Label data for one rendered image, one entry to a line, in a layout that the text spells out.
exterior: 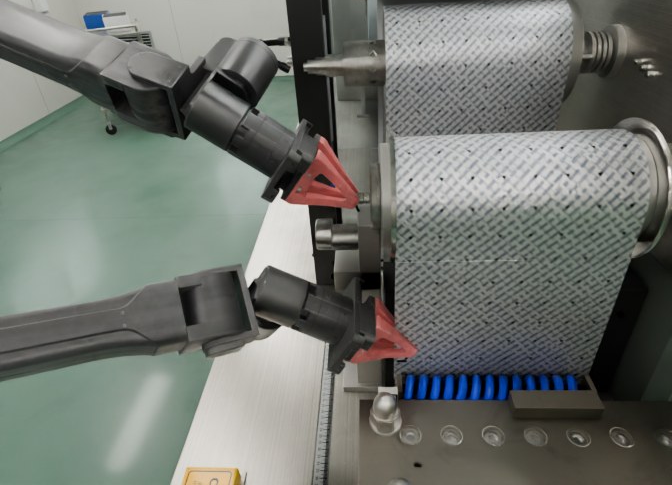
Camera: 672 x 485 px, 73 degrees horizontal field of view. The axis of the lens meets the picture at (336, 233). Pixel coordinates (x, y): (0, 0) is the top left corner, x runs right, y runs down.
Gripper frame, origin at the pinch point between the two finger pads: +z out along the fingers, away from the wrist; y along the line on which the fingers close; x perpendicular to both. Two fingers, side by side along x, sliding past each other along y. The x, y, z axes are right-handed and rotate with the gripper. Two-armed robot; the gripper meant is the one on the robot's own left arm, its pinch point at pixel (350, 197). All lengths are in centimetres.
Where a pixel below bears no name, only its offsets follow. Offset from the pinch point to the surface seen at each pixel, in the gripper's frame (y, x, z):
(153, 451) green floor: -41, -146, 11
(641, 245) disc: 6.7, 15.6, 25.0
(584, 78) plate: -30.8, 24.9, 26.6
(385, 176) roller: 5.5, 6.6, 0.0
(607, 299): 7.5, 9.3, 27.3
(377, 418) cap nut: 15.7, -13.4, 13.5
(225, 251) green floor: -164, -151, 4
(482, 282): 7.8, 3.4, 15.0
